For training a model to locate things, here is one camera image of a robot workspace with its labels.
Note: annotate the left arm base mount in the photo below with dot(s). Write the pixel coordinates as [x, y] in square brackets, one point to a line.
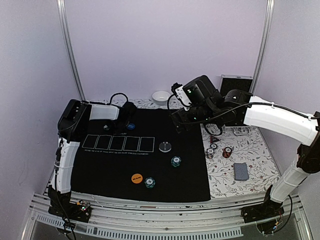
[79, 211]

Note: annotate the green chip stack front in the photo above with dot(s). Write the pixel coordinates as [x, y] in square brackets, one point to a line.
[150, 182]

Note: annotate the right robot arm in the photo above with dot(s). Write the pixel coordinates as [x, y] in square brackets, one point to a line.
[203, 104]

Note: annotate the red black chip stack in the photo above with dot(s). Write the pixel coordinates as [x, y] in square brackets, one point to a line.
[227, 151]

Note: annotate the floral tablecloth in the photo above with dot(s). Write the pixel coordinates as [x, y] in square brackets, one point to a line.
[249, 149]

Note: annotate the blue playing card deck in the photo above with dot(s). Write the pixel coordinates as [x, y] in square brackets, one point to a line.
[241, 172]

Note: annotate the orange big blind button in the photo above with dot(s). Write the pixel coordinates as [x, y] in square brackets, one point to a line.
[137, 178]

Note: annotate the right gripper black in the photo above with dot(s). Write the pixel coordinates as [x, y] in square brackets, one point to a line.
[186, 122]

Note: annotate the white ceramic bowl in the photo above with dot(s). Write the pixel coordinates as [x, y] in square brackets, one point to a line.
[160, 97]

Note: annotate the blue peach chip stack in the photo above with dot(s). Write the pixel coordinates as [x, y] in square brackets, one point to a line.
[209, 153]

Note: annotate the clear acrylic dealer button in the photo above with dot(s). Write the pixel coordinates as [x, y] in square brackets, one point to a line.
[165, 147]

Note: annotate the black poker mat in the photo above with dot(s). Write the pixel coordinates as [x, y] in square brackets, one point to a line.
[104, 162]

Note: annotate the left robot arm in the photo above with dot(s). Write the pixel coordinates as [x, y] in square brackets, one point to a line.
[72, 129]

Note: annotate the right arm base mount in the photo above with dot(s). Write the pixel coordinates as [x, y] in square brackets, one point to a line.
[262, 211]

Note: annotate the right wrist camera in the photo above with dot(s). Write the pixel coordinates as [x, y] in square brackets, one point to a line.
[177, 90]

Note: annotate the blue small blind button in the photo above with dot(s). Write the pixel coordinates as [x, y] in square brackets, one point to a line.
[131, 126]

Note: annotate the black triangular card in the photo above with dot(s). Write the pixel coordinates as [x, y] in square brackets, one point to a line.
[213, 139]

